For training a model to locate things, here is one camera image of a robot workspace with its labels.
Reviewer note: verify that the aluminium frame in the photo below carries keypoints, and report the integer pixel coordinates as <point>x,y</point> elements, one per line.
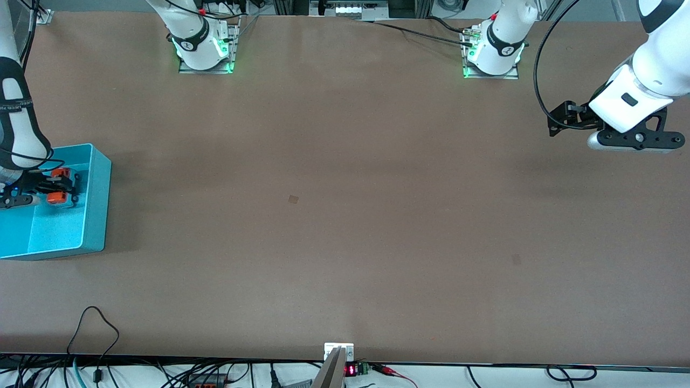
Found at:
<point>377,4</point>

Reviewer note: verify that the white power strip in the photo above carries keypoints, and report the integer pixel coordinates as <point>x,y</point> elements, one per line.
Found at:
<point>350,9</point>

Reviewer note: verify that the blue plastic box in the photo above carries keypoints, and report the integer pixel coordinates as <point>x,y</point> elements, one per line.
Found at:
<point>59,226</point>

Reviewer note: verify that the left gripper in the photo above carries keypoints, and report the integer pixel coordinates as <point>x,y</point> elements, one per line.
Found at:
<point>566,115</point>

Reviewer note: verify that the metal corner bracket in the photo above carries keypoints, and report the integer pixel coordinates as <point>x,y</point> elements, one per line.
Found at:
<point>46,17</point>

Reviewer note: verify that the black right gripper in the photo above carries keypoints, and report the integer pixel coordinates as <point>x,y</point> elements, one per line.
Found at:
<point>39,186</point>

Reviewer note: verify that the red digit display module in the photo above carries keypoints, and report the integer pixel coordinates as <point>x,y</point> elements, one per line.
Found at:
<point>350,371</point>

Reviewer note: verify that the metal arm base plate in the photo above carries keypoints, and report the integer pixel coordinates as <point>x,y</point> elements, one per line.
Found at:
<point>490,77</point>
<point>235,43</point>

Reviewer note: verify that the grey metal bar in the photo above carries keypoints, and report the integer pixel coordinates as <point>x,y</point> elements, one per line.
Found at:
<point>331,374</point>

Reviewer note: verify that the white mounting bracket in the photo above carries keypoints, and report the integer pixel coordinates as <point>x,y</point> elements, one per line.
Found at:
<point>331,347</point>

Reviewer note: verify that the orange toy bus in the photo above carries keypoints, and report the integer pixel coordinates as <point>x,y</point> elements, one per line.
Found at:
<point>56,198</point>

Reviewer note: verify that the grey orange power device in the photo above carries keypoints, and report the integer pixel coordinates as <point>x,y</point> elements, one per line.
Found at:
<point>207,382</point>

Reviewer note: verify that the green terminal block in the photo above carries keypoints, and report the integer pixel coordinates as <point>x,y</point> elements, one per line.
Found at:
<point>363,369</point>

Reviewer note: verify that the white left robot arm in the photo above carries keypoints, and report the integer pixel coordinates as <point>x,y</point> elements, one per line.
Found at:
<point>663,59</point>

